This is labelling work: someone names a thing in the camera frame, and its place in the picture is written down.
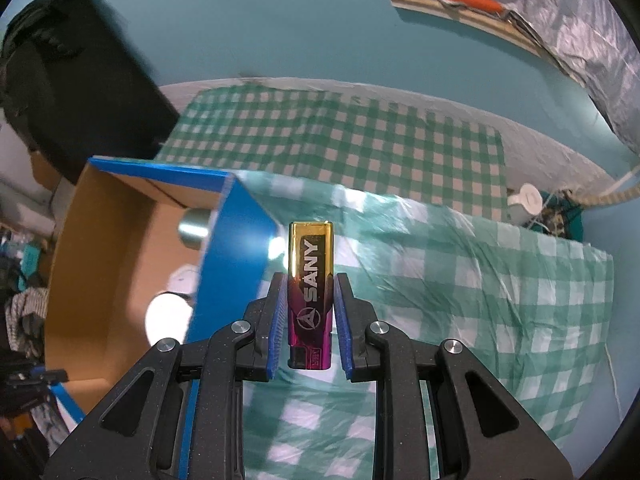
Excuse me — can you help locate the dark green checked tablecloth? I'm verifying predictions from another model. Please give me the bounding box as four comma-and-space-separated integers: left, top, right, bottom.
162, 82, 506, 223

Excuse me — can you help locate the round silver disc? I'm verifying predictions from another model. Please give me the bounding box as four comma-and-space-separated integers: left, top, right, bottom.
178, 208, 213, 250

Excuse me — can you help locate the white cup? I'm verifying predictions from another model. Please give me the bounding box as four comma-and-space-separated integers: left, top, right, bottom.
507, 183, 546, 226

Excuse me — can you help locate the beige striped hose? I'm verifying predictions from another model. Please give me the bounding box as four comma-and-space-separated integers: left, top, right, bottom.
565, 167, 640, 209

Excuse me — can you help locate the pale green checked plastic sheet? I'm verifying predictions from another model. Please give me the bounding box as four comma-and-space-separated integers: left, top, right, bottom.
235, 170, 615, 480

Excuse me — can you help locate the white octagonal case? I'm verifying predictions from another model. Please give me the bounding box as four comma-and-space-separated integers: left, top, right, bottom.
165, 264, 201, 301

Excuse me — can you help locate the grey patterned cloth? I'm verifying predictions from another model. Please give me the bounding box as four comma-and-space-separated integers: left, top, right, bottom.
5, 287, 49, 356

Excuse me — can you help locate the teal packet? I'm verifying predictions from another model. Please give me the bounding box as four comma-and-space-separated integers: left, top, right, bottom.
20, 242, 44, 274

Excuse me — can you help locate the pink and gold lighter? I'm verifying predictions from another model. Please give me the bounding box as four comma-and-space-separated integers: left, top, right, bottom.
286, 221, 335, 371

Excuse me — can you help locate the white power adapter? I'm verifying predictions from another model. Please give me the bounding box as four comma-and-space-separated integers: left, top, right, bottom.
145, 292, 194, 346

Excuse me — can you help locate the white cable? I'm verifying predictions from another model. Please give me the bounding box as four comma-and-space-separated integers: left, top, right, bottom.
604, 344, 624, 411

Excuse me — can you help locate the silver plastic tarp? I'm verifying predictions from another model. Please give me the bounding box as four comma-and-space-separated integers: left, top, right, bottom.
437, 0, 640, 154

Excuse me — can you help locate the black cloth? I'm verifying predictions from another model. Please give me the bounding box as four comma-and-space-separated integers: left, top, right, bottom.
0, 0, 181, 186

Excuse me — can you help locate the blue-rimmed cardboard box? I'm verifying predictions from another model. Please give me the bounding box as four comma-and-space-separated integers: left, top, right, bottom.
44, 157, 276, 480

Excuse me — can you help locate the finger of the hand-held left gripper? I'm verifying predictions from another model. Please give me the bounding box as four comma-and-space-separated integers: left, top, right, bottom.
10, 368, 69, 389

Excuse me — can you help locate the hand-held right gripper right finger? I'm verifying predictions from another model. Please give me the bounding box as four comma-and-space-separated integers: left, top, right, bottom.
334, 272, 576, 480

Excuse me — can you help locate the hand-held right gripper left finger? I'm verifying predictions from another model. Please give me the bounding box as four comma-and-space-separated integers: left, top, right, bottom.
42, 272, 291, 480

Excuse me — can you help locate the dark green mesh bag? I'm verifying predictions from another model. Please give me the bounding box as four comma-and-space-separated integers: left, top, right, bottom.
535, 190, 585, 241

